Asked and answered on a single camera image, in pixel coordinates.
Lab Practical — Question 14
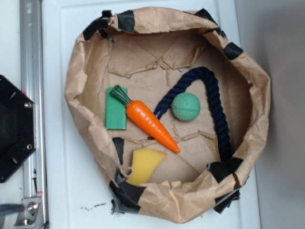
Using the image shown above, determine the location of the green dimpled rubber ball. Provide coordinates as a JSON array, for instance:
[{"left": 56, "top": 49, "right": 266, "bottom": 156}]
[{"left": 171, "top": 93, "right": 201, "bottom": 122}]

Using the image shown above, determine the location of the orange plastic toy carrot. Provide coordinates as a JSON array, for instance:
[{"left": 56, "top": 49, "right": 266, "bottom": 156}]
[{"left": 110, "top": 85, "right": 180, "bottom": 154}]

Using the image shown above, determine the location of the brown paper bag bin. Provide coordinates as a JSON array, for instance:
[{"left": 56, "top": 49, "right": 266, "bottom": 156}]
[{"left": 64, "top": 7, "right": 271, "bottom": 223}]

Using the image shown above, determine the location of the green rectangular block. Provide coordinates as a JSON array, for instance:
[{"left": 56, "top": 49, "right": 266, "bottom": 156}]
[{"left": 105, "top": 87, "right": 127, "bottom": 130}]

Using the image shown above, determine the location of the yellow sponge piece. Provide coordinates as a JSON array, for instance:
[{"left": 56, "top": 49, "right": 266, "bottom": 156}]
[{"left": 127, "top": 148, "right": 167, "bottom": 186}]

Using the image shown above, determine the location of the white plastic tray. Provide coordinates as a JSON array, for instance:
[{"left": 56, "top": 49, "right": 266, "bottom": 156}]
[{"left": 41, "top": 0, "right": 260, "bottom": 229}]

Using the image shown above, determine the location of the dark blue rope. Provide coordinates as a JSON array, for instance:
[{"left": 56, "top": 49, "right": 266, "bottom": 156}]
[{"left": 153, "top": 66, "right": 233, "bottom": 163}]

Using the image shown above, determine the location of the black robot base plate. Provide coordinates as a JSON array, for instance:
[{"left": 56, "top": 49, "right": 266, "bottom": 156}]
[{"left": 0, "top": 75, "right": 36, "bottom": 183}]

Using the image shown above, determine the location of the aluminium extrusion rail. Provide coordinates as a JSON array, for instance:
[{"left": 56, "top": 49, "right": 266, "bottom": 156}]
[{"left": 14, "top": 0, "right": 49, "bottom": 229}]

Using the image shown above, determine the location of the metal corner bracket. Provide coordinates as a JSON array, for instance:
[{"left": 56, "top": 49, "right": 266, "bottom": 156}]
[{"left": 13, "top": 197, "right": 44, "bottom": 229}]

